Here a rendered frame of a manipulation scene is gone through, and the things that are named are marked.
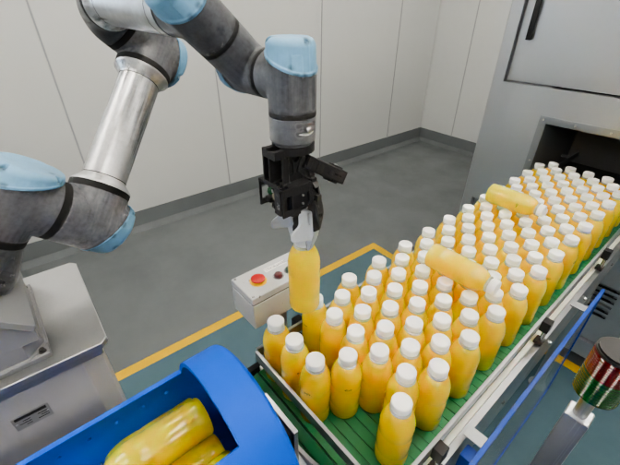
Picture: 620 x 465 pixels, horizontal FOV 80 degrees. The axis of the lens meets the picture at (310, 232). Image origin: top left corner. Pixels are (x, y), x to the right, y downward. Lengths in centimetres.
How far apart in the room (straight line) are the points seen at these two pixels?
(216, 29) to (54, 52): 256
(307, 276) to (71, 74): 263
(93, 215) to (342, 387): 60
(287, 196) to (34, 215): 44
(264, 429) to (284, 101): 46
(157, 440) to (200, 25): 60
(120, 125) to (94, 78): 228
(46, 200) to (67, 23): 240
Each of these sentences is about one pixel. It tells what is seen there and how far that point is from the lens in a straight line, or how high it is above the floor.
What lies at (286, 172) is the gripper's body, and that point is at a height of 146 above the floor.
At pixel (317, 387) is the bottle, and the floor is 103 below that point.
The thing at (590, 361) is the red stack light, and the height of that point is 123.
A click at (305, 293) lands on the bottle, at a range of 77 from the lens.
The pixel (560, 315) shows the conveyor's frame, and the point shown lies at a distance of 135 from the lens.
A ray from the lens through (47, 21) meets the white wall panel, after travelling 310.
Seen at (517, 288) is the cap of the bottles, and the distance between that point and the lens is 107.
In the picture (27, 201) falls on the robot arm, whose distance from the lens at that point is 78.
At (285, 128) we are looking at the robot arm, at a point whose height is 153.
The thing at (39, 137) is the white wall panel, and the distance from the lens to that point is 318.
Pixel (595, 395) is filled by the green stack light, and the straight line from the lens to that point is 76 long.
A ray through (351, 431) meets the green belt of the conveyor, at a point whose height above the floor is 90.
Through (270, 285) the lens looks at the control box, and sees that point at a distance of 92.
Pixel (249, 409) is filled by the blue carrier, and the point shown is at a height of 122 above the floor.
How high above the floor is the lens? 170
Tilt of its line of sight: 33 degrees down
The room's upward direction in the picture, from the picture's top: straight up
